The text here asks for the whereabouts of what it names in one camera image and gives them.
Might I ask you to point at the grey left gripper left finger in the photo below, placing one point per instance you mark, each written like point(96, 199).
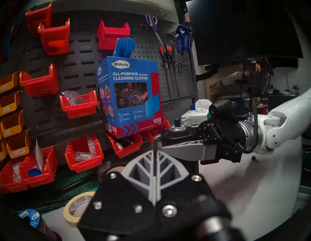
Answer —
point(141, 170)

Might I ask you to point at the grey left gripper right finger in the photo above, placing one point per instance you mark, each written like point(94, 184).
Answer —
point(170, 170)

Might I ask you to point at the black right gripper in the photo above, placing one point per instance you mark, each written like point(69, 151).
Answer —
point(226, 136)

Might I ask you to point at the black cylindrical screwdriver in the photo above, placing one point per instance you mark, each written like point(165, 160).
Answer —
point(177, 132)

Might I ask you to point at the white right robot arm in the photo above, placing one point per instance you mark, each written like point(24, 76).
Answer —
point(286, 116)

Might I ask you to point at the orange black screwdriver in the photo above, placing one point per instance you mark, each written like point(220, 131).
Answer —
point(169, 49)
point(161, 49)
point(173, 54)

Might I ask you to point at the green white tissue box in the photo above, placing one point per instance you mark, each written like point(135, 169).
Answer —
point(194, 119)

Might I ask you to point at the green cutting mat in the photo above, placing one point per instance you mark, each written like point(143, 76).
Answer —
point(70, 176)

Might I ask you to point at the blue cleaning cloths box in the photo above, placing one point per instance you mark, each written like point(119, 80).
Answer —
point(131, 97)

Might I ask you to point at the beige masking tape roll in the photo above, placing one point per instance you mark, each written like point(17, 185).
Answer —
point(69, 211)

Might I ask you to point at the red thread spool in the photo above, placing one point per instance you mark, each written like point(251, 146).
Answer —
point(263, 109)

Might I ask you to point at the dark perforated pegboard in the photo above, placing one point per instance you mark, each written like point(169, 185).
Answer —
point(143, 43)

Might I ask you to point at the blue microfiber cloth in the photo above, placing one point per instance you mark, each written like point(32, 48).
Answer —
point(124, 47)

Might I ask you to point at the yellow plastic parts bin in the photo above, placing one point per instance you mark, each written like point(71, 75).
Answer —
point(9, 105)
point(8, 83)
point(3, 151)
point(18, 147)
point(12, 126)

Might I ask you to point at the black computer monitor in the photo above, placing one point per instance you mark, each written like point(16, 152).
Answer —
point(243, 29)

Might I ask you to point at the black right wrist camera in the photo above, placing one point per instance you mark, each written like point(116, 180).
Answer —
point(223, 109)

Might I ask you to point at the dark louvered wall panel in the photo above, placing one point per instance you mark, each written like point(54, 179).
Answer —
point(80, 60)

